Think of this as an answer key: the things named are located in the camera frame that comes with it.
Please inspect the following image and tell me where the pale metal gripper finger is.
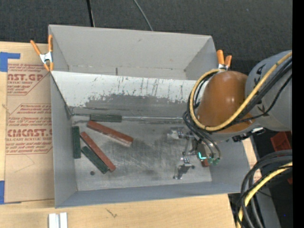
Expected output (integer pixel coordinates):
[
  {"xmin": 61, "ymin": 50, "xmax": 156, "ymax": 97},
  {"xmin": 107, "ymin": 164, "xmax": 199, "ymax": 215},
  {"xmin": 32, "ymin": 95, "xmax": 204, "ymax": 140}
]
[
  {"xmin": 167, "ymin": 126, "xmax": 191, "ymax": 140},
  {"xmin": 173, "ymin": 157, "xmax": 196, "ymax": 180}
]

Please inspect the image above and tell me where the red-brown flat block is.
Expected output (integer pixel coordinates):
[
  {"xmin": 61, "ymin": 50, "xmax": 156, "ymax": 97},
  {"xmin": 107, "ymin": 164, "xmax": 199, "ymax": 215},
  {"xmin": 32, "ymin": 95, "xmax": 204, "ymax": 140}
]
[
  {"xmin": 86, "ymin": 120, "xmax": 134, "ymax": 148},
  {"xmin": 79, "ymin": 131, "xmax": 117, "ymax": 173}
]

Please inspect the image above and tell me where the dark green flat block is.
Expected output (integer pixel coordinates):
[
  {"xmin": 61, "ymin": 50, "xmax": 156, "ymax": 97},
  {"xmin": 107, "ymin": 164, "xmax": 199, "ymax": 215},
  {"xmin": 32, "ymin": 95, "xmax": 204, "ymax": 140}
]
[
  {"xmin": 81, "ymin": 146, "xmax": 110, "ymax": 175},
  {"xmin": 90, "ymin": 114, "xmax": 123, "ymax": 124},
  {"xmin": 72, "ymin": 125, "xmax": 82, "ymax": 159}
]

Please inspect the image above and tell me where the grey metal bin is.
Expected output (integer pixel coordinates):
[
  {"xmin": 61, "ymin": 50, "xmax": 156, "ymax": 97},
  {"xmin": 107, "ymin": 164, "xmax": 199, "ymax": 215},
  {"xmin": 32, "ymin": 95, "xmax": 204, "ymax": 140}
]
[{"xmin": 48, "ymin": 24, "xmax": 250, "ymax": 209}]

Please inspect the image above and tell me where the brown cardboard board red print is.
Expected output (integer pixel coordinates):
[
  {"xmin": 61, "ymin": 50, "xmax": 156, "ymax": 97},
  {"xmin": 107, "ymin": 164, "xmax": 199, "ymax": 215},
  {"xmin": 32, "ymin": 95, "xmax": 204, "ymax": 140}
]
[{"xmin": 0, "ymin": 41, "xmax": 56, "ymax": 205}]

